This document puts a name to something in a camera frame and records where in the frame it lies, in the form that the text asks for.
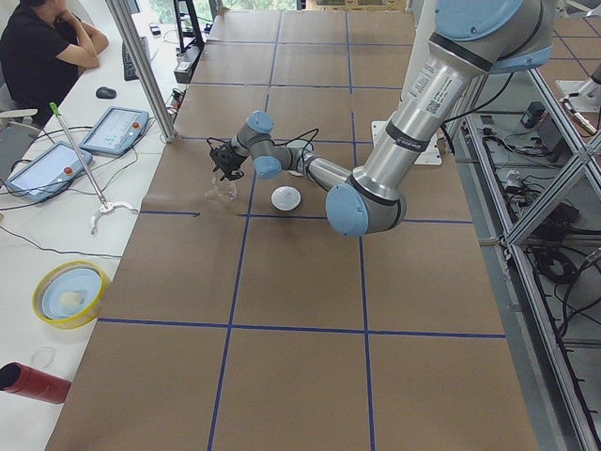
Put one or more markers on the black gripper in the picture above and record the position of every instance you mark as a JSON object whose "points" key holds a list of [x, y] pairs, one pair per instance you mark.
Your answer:
{"points": [[228, 161]]}

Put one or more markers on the white enamel mug lid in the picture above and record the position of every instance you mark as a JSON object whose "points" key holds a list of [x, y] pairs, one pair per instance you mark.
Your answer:
{"points": [[285, 198]]}

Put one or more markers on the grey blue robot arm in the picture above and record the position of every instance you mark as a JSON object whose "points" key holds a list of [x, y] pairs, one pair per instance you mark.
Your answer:
{"points": [[469, 39]]}

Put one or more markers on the teach pendant far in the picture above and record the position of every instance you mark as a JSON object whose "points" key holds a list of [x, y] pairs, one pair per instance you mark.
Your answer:
{"points": [[116, 132]]}

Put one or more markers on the teach pendant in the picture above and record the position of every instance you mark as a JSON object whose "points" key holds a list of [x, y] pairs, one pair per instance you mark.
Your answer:
{"points": [[116, 132], [46, 176]]}

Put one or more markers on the reacher grabber stick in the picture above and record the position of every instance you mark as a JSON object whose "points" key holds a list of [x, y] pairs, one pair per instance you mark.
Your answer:
{"points": [[106, 206]]}

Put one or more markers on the black keyboard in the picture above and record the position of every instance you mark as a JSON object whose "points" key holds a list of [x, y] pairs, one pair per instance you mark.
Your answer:
{"points": [[129, 70]]}

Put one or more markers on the black computer mouse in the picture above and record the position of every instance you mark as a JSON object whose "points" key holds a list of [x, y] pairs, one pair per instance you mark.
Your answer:
{"points": [[105, 93]]}

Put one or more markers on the teach pendant near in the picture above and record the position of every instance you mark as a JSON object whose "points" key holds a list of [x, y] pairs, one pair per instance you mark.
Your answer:
{"points": [[46, 176]]}

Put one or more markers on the yellow rimmed bowl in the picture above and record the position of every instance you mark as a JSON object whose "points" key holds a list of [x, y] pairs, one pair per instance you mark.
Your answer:
{"points": [[70, 296]]}

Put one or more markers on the seated person in black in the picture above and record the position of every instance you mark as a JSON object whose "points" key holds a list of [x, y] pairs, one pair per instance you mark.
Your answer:
{"points": [[44, 49]]}

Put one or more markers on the clear round lid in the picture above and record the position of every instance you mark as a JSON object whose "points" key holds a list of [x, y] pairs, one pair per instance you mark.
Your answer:
{"points": [[43, 357]]}

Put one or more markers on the red cylinder tube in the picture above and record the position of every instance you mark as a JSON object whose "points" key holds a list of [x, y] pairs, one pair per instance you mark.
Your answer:
{"points": [[25, 381]]}

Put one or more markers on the black device box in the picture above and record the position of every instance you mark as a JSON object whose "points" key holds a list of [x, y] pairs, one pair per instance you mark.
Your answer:
{"points": [[532, 115]]}

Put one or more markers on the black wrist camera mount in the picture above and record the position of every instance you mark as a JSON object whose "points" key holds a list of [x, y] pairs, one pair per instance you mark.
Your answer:
{"points": [[221, 158]]}

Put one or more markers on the aluminium frame post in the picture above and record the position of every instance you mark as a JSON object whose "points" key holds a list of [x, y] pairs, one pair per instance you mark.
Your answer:
{"points": [[128, 32]]}

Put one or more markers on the aluminium frame rack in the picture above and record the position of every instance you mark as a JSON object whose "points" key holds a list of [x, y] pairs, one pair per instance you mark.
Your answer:
{"points": [[535, 198]]}

